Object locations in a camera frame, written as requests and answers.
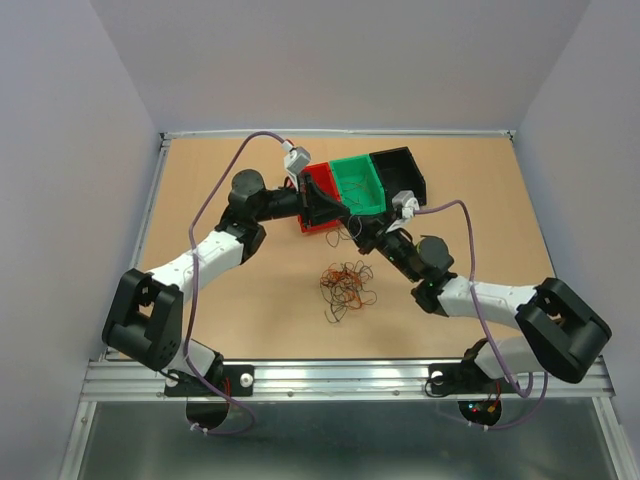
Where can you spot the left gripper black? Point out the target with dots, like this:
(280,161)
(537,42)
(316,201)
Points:
(320,206)

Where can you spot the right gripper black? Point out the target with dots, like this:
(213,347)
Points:
(369,230)

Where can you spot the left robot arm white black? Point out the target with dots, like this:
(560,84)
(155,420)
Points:
(145,321)

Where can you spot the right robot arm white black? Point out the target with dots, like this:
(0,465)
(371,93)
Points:
(560,334)

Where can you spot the red plastic bin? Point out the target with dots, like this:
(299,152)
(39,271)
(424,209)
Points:
(324,178)

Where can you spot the green plastic bin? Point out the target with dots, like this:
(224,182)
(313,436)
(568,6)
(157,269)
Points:
(358,184)

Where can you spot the black plastic bin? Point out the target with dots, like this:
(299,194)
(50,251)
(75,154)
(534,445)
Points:
(397,171)

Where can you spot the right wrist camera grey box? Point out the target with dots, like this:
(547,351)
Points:
(405,205)

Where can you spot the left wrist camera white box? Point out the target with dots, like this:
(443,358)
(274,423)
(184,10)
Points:
(296,159)

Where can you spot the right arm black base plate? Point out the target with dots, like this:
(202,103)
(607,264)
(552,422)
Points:
(459,378)

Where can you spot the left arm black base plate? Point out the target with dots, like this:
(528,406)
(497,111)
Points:
(236,380)

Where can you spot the aluminium mounting rail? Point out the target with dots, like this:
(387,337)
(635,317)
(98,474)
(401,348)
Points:
(279,380)

